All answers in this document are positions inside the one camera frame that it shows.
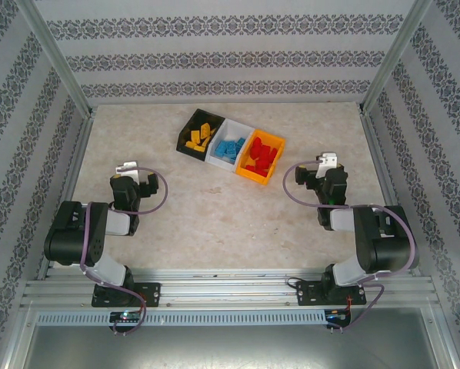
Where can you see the red lego brick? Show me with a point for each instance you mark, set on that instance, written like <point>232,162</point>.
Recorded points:
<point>251,168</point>
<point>256,144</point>
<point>254,156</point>
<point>273,155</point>
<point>266,170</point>
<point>267,149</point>
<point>262,163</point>

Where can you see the yellow lego brick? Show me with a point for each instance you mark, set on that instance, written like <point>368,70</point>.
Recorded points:
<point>205,141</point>
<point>205,130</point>
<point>200,148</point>
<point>194,135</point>
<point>190,145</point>

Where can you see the blue lego brick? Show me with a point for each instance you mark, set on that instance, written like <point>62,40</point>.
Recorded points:
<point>222,147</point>
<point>230,142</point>
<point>240,142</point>
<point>232,151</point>

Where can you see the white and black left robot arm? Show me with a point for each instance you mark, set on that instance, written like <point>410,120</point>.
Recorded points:
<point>76,238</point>

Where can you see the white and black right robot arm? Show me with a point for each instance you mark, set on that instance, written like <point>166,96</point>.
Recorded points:
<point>384,246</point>

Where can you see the black plastic bin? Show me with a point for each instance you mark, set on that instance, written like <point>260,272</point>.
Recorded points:
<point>189,154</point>

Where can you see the yellow plastic bin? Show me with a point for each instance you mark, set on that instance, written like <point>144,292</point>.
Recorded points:
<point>251,177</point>

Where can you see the white plastic bin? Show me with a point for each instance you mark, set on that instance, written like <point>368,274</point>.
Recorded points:
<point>220,163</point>

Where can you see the left circuit board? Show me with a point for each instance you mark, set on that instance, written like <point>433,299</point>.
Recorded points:
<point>124,316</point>

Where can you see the circuit board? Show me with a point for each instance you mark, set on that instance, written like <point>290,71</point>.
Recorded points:
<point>124,316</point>
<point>337,315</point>

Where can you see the right circuit board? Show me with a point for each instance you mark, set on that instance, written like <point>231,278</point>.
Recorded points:
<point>337,315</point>

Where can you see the grey metal shelf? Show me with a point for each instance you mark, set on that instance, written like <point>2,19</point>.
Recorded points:
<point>230,350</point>

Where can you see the aluminium side rail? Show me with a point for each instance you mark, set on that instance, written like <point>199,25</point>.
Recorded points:
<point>79,148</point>
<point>377,153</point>

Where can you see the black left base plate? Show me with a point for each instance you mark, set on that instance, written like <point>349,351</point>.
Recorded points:
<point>151,294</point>

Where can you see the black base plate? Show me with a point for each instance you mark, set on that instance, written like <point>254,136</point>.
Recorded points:
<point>305,294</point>
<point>151,294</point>

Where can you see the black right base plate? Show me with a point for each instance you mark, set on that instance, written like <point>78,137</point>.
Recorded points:
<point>305,294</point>

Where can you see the aluminium mounting rail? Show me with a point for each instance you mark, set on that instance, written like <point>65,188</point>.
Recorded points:
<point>222,292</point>

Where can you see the aluminium frame post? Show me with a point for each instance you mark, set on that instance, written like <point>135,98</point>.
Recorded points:
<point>60,61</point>
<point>396,50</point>

